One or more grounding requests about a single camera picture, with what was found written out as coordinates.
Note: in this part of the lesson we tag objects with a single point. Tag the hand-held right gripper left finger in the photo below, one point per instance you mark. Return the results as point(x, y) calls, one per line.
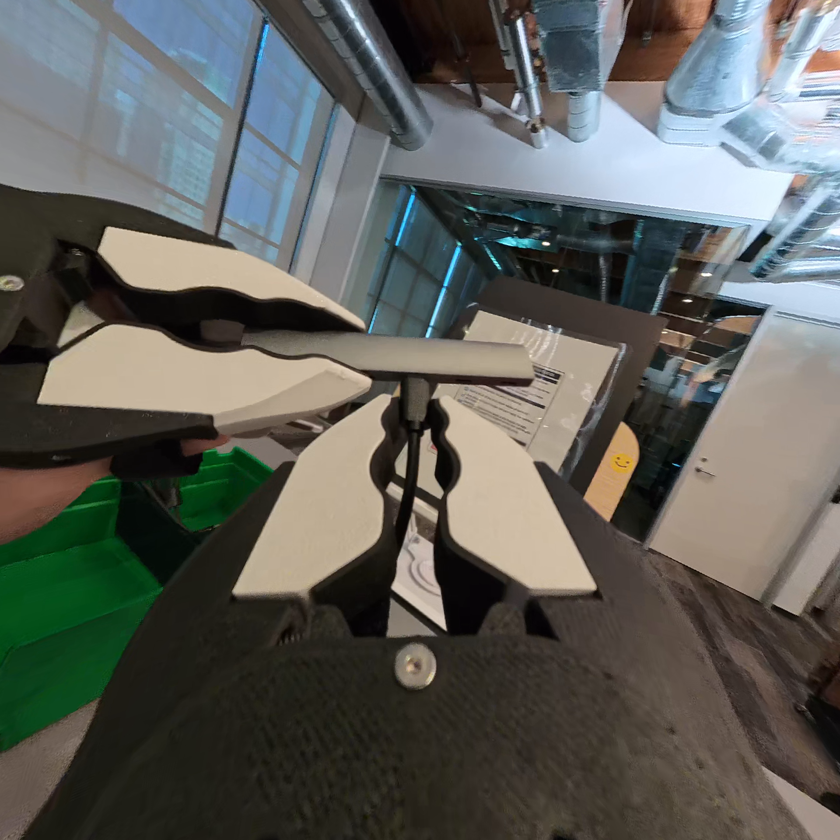
point(308, 512)

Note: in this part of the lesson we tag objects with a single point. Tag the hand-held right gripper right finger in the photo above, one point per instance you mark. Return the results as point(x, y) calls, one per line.
point(512, 518)

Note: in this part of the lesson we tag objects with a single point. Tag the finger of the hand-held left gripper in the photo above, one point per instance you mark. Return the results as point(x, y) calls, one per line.
point(170, 377)
point(210, 275)

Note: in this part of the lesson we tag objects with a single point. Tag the grey usb hub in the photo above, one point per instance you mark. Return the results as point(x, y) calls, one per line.
point(394, 358)

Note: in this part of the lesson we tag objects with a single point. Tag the person's left hand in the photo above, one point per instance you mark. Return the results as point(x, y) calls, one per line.
point(39, 499)

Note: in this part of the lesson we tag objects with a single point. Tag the white document stand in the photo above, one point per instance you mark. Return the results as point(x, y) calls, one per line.
point(420, 581)

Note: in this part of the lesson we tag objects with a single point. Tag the yellow smiley sticker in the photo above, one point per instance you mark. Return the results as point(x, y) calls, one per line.
point(621, 463)

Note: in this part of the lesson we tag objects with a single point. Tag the black bin divider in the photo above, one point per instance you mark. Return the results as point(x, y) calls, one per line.
point(154, 531)

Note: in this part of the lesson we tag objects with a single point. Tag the printed paper sign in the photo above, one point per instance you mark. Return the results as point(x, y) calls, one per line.
point(581, 367)

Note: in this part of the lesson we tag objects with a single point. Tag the large window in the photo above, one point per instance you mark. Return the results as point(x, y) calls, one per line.
point(164, 85)

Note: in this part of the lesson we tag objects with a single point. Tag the black board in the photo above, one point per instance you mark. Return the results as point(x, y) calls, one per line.
point(646, 367)

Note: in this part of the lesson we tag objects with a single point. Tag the white door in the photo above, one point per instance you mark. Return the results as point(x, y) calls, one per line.
point(722, 426)

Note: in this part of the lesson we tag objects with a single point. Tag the green plastic bin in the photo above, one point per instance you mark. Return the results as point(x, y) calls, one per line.
point(59, 623)

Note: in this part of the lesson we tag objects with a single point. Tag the silver metal pipe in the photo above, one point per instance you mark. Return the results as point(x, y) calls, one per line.
point(528, 72)

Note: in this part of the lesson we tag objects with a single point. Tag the spiral metal air duct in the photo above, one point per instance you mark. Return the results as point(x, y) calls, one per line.
point(800, 243)
point(384, 72)

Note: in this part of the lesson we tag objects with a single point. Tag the glass partition wall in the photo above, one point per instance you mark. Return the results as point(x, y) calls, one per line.
point(590, 249)

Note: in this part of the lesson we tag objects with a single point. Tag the rectangular metal duct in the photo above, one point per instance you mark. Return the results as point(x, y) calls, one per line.
point(571, 46)

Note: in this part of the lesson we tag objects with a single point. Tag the wide silver air duct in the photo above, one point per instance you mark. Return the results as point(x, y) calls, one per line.
point(741, 72)

